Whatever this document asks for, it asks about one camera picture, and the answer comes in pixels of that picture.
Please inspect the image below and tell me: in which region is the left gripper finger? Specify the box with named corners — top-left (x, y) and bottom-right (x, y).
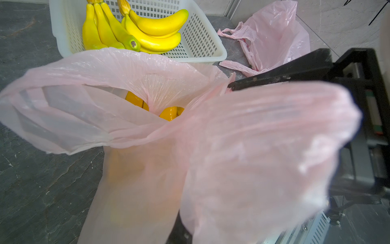
top-left (166, 214), bottom-right (192, 244)

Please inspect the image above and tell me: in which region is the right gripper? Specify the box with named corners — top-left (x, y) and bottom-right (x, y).
top-left (326, 48), bottom-right (390, 225)

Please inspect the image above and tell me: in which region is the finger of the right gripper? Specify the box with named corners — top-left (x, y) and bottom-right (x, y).
top-left (228, 48), bottom-right (333, 91)

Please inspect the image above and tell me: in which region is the pink printed plastic bag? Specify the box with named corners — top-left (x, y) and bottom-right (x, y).
top-left (1, 48), bottom-right (362, 244)

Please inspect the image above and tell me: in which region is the orange-yellow banana bunch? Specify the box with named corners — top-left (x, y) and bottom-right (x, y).
top-left (124, 90), bottom-right (185, 122)

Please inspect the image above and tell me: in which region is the plain pink plastic bag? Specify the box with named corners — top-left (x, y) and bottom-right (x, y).
top-left (217, 1), bottom-right (310, 77)

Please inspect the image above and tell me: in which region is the bright yellow banana bunch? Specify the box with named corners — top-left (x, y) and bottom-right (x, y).
top-left (118, 1), bottom-right (189, 54)

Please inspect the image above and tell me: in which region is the yellow-green banana bunch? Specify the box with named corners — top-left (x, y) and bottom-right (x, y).
top-left (82, 1), bottom-right (141, 52)

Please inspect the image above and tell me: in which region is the white plastic basket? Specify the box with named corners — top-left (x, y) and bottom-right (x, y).
top-left (49, 0), bottom-right (227, 64)

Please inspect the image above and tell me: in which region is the black wire hook rack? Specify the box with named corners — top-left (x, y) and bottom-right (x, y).
top-left (342, 1), bottom-right (390, 26)

